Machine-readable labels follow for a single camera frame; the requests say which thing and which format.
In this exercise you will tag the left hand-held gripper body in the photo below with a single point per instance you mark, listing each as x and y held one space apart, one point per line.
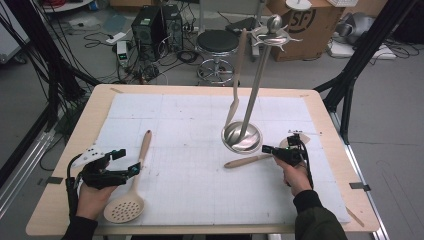
100 178

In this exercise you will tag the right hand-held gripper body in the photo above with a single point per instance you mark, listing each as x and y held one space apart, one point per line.
291 155

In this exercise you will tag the metal utensil stand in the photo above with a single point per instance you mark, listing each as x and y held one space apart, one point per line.
248 143

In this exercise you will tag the beige slotted spatula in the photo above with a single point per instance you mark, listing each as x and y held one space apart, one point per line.
243 161

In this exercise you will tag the beige skimmer spoon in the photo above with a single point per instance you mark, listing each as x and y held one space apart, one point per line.
124 208

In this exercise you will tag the beige solid spatula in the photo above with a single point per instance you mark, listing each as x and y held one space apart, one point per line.
237 80

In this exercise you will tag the person's left hand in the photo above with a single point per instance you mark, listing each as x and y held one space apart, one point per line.
90 201

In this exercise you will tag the person's right hand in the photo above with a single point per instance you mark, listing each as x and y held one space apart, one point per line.
296 180

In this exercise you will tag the wooden table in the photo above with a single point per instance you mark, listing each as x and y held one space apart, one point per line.
95 116

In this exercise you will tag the black tape strip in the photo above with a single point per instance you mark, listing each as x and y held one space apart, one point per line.
359 186
53 180

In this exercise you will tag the white grid mat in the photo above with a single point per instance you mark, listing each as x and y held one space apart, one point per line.
186 133

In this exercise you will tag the brown tape strip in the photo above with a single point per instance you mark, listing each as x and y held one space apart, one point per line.
354 216

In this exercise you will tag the white bench power supply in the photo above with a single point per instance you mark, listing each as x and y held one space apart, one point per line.
122 53

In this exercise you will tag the white power strip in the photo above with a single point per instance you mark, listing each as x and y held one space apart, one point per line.
116 38

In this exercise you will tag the cardboard box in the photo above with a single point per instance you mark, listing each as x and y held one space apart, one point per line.
313 36

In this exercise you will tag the black round stool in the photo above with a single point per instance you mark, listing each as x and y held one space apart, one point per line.
217 40

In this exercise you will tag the large black computer tower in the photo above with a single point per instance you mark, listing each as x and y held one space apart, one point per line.
146 33

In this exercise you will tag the black flat device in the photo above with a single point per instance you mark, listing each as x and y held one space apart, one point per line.
238 25

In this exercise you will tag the narrow black computer tower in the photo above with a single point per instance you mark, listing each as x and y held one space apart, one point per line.
174 26

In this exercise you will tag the grey bag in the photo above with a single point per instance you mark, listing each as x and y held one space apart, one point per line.
356 26

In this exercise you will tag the white round disc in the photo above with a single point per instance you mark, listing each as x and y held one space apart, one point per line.
298 4

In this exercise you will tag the aluminium rail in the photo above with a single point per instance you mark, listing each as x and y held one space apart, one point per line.
363 186
23 176

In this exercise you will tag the black metal frame stand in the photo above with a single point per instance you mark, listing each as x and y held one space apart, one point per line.
50 66
360 56

